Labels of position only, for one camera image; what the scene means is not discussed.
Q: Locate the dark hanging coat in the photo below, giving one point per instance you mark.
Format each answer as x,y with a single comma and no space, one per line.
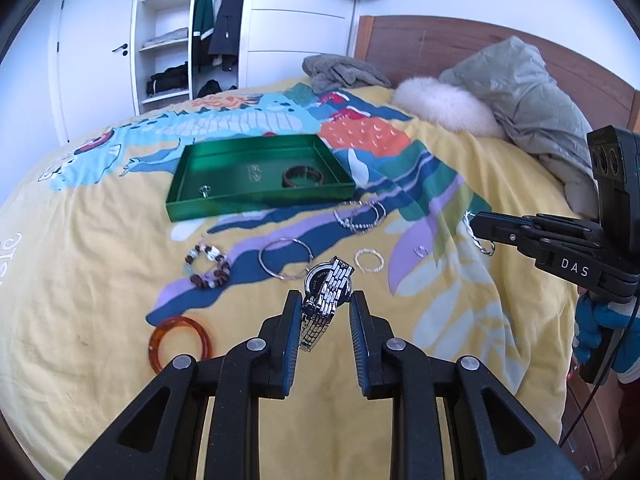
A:
227,25

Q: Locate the orange amber bangle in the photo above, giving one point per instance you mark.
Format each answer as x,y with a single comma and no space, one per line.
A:
155,341

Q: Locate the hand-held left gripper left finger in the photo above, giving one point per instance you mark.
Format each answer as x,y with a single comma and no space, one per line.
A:
292,345

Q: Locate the folded light grey clothes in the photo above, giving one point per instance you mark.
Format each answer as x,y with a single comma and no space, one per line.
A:
165,38

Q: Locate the silver metal wristwatch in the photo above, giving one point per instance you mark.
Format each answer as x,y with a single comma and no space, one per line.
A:
326,290

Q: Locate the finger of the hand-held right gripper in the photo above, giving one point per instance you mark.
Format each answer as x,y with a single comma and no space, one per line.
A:
570,264
505,230

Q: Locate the grey crumpled cloth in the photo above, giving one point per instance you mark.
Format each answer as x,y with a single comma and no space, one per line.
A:
345,72

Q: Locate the white fur collar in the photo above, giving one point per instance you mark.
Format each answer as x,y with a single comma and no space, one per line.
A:
445,105

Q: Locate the white door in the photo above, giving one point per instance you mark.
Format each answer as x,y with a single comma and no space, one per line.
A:
90,75

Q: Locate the folded black clothes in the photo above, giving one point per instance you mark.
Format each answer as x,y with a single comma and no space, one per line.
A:
167,80

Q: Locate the plain silver bangle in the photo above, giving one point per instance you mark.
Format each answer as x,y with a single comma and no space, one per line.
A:
261,261

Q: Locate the grey puffer jacket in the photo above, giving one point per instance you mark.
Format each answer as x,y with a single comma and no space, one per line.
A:
520,90

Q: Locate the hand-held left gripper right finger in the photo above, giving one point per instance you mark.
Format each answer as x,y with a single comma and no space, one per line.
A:
359,345

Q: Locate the green jewelry tray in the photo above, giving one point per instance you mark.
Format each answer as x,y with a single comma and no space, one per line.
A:
235,160

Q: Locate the green and white hanging jacket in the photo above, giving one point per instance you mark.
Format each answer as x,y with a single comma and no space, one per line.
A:
202,20

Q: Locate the dark brown bangle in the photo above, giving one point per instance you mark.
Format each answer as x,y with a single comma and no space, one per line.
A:
286,178

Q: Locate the person's right hand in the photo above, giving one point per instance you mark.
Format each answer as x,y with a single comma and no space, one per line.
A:
627,335

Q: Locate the black bag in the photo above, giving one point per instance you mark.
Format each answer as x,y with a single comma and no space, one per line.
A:
210,88

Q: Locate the white wardrobe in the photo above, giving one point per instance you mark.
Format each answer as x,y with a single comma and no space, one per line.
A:
290,20

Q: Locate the wooden headboard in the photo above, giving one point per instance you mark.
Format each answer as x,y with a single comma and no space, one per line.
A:
400,45

